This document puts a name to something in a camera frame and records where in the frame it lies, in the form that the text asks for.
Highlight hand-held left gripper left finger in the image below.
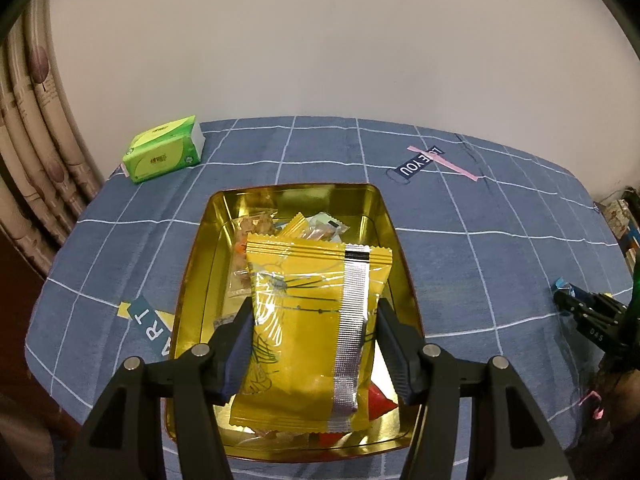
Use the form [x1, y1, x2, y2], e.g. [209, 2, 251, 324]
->
[62, 297, 256, 480]

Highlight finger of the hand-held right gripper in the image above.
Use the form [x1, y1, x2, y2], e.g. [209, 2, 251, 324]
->
[553, 291, 596, 326]
[570, 286, 626, 311]

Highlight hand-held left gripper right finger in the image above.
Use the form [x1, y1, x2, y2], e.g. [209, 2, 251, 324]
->
[375, 297, 573, 480]

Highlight red snack packet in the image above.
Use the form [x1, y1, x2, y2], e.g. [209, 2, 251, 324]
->
[315, 380, 399, 446]

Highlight yellow snack packet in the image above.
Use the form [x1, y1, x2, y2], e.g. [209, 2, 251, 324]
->
[275, 212, 308, 241]
[229, 232, 393, 435]

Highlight gold tin box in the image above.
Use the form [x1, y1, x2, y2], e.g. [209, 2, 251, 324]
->
[162, 183, 426, 461]

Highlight green snack bar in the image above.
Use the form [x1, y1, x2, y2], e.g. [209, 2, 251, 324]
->
[302, 212, 349, 243]

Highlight person's right forearm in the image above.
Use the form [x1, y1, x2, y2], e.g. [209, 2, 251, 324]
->
[597, 367, 640, 456]

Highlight pink tag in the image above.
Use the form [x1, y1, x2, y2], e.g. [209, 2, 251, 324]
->
[577, 391, 606, 421]

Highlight cluttered side shelf items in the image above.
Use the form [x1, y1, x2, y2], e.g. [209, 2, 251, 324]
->
[600, 200, 640, 271]

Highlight blue checked tablecloth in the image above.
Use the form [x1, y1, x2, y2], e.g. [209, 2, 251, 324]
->
[25, 116, 640, 480]

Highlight green tissue pack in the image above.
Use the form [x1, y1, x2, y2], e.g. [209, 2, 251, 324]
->
[121, 115, 206, 184]

